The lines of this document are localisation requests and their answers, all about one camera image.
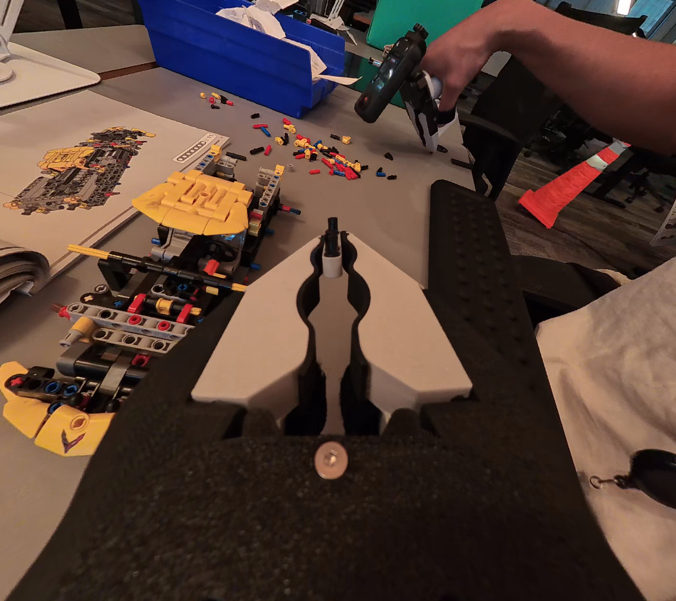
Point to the grey desk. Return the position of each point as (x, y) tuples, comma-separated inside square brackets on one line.
[(396, 220)]

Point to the large scatter of coloured pins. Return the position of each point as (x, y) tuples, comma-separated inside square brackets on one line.
[(327, 157)]

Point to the person's right hand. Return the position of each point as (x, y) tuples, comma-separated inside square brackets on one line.
[(470, 46)]

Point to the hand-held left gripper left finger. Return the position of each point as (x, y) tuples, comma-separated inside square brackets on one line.
[(264, 342)]

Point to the open instruction booklet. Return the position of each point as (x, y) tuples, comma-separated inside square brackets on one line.
[(158, 173)]

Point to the instruction sheet on stand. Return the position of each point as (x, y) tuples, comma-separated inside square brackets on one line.
[(47, 78)]

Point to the person's right forearm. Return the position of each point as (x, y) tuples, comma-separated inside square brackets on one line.
[(581, 72)]

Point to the black office chair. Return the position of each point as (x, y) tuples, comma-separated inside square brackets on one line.
[(496, 146)]

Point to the crumpled white paper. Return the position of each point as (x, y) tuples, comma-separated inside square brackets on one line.
[(253, 14)]

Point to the black badge reel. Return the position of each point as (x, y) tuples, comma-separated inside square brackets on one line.
[(655, 474)]

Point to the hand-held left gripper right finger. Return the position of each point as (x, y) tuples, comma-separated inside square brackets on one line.
[(406, 342)]

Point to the black dimpled armrest pad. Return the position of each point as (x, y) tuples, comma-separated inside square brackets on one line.
[(464, 241)]

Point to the orange traffic cone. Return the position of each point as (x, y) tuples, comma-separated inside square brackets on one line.
[(560, 189)]

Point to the blue plastic bin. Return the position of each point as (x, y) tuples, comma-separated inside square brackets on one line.
[(211, 46)]

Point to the small cluster of coloured pins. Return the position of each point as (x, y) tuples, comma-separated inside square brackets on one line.
[(216, 98)]

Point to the partly built toy car model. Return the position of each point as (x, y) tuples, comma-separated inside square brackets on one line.
[(195, 199)]

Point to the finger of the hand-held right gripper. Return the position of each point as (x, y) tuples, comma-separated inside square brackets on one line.
[(424, 129), (449, 136)]

